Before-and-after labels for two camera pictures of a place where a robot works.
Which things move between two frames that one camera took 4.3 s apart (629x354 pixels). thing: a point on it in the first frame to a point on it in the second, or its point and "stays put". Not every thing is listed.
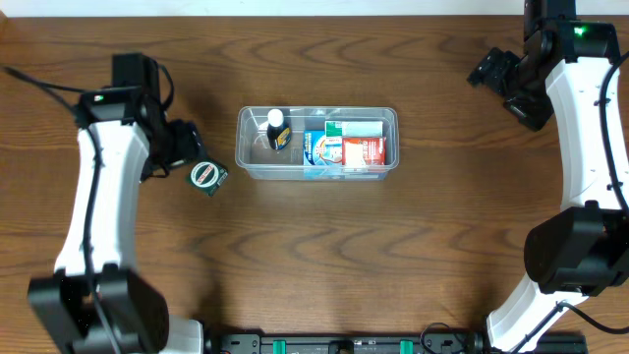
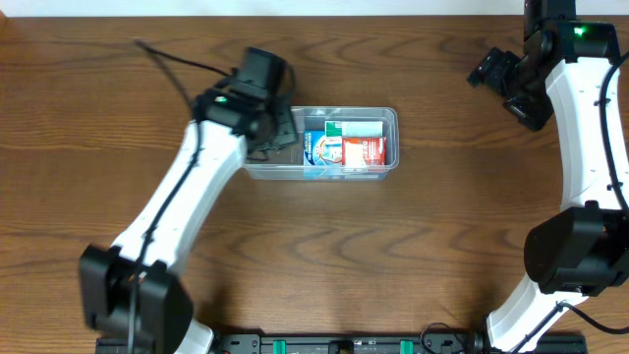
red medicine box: [363, 150] stays put
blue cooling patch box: [322, 156] stays put
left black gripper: [184, 146] to [281, 130]
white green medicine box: [335, 131] stays put
